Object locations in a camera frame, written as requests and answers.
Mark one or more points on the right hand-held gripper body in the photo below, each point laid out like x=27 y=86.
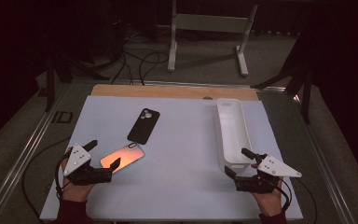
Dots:
x=273 y=168

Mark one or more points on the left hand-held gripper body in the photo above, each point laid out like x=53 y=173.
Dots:
x=77 y=155

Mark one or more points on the iridescent phone case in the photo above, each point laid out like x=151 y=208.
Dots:
x=127 y=155

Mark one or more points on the white plastic storage bin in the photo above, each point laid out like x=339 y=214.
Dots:
x=233 y=133

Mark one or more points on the person's right hand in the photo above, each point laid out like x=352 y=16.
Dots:
x=270 y=202

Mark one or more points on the person's left hand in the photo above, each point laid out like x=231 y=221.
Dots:
x=76 y=193

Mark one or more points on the white table board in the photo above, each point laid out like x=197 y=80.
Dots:
x=174 y=180

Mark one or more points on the black metal stand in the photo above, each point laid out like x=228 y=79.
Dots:
x=306 y=93

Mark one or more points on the black floor bracket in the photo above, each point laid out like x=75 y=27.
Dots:
x=62 y=117

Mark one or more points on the metal floor rail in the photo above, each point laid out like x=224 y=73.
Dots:
x=326 y=168
x=199 y=84
x=21 y=161

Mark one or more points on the white metal stand frame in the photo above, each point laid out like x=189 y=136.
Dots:
x=211 y=23

